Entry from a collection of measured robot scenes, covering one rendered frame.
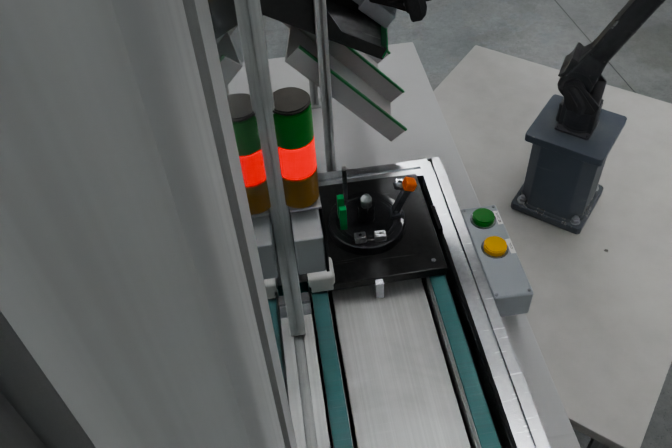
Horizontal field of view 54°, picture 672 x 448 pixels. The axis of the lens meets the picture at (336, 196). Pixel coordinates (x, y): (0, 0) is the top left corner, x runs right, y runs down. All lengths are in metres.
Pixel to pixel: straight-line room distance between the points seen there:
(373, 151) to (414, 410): 0.67
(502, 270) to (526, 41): 2.48
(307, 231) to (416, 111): 0.84
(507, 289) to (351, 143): 0.57
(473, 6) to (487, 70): 2.04
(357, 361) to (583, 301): 0.44
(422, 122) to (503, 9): 2.26
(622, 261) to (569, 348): 0.24
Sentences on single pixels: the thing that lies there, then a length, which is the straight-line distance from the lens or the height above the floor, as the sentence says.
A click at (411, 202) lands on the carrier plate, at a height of 0.97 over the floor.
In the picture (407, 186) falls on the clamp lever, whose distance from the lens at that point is 1.15.
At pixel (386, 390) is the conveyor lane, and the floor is 0.92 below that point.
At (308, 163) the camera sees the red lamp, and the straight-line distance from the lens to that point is 0.80.
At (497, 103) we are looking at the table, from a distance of 1.69.
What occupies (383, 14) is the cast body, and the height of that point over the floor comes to 1.25.
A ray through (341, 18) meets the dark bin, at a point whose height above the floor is 1.23.
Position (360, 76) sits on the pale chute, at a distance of 1.41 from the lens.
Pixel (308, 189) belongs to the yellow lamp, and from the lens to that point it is 0.83.
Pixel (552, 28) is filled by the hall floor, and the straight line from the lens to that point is 3.70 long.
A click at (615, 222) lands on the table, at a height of 0.86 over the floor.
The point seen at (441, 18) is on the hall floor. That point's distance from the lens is 3.70.
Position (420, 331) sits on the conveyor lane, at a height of 0.92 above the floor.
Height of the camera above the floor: 1.87
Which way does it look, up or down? 45 degrees down
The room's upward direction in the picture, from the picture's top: 4 degrees counter-clockwise
